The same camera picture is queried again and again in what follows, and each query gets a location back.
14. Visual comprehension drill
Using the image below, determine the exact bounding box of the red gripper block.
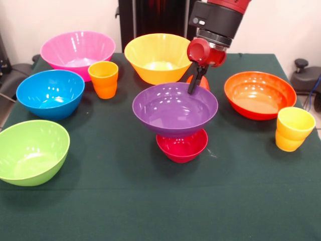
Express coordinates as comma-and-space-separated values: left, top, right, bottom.
187, 37, 228, 95

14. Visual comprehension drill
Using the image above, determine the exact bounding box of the red-orange cup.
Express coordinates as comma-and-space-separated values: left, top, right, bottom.
186, 74, 211, 92

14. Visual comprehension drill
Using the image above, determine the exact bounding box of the purple bowl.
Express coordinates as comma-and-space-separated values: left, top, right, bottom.
131, 82, 219, 139

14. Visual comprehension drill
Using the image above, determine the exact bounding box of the small crimson bowl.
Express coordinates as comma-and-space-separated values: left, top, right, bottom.
155, 128, 209, 164

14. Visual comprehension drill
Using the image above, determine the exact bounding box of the large yellow-orange bowl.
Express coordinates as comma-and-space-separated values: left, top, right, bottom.
123, 33, 195, 85

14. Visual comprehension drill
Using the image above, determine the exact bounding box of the shallow red-orange bowl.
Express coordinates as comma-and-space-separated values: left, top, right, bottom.
224, 71, 297, 122

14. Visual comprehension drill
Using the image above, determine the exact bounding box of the orange cup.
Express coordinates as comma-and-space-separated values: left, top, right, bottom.
88, 61, 119, 99

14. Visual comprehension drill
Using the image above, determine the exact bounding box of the yellow cup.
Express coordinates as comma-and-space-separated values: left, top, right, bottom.
275, 106, 316, 153

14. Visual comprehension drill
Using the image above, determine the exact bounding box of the dark green tablecloth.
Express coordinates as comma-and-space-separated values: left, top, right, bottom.
0, 52, 321, 241

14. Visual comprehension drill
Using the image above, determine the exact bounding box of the large pink bowl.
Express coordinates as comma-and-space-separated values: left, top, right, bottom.
40, 31, 116, 82

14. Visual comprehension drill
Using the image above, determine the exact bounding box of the blue bowl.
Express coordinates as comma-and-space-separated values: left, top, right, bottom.
16, 69, 86, 122

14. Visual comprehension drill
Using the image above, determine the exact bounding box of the green bowl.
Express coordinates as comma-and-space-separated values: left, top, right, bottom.
0, 119, 71, 187

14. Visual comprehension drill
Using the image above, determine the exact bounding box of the black device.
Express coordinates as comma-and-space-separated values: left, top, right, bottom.
0, 32, 11, 75

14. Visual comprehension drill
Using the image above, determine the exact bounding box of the blue cable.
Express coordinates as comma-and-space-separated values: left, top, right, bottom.
307, 75, 321, 111

